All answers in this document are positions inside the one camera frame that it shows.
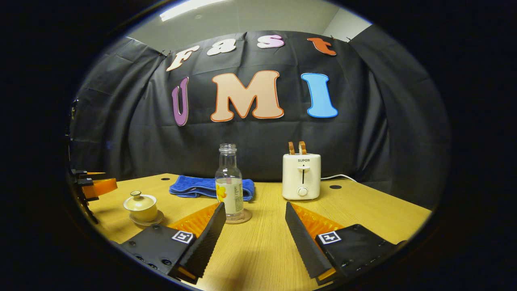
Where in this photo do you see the round coaster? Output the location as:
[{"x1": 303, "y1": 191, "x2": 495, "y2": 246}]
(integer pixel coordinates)
[{"x1": 225, "y1": 208, "x2": 252, "y2": 225}]

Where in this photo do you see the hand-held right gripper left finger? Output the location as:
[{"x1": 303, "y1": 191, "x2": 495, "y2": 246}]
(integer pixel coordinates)
[{"x1": 119, "y1": 202, "x2": 227, "y2": 285}]

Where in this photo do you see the blue folded towel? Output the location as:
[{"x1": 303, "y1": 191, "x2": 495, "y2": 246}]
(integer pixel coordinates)
[{"x1": 169, "y1": 175, "x2": 256, "y2": 202}]

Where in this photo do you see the white toaster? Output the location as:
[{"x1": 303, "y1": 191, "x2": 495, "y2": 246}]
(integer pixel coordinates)
[{"x1": 282, "y1": 153, "x2": 322, "y2": 201}]

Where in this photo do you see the clear glass water bottle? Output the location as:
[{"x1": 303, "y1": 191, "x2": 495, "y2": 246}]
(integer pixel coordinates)
[{"x1": 214, "y1": 143, "x2": 245, "y2": 221}]

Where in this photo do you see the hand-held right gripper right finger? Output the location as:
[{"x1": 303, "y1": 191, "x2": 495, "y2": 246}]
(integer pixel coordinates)
[{"x1": 285, "y1": 201, "x2": 408, "y2": 286}]

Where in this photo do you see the white toaster cable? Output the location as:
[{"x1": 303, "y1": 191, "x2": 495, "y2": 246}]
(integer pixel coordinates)
[{"x1": 320, "y1": 174, "x2": 358, "y2": 183}]

